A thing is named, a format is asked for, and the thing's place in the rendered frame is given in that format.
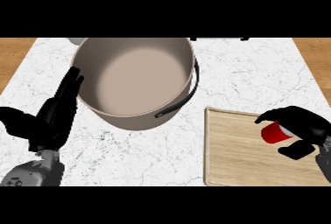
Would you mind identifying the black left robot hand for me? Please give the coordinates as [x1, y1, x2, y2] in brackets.
[0, 66, 86, 153]

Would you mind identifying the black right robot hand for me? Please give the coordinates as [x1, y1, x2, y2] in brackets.
[253, 105, 331, 161]

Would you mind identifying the red can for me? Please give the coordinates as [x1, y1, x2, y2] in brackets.
[261, 121, 297, 145]

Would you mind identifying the pale wooden tray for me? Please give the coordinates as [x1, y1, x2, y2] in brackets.
[203, 106, 331, 187]

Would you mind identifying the grey round object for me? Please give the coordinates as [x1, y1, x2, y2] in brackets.
[67, 38, 89, 46]

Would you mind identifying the beige pot with black handle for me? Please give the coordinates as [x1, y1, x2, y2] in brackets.
[71, 38, 201, 132]

